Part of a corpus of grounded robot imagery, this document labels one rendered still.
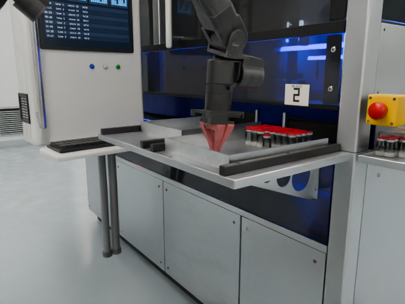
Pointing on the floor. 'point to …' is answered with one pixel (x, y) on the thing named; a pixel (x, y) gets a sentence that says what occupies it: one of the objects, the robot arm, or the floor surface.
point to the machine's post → (352, 147)
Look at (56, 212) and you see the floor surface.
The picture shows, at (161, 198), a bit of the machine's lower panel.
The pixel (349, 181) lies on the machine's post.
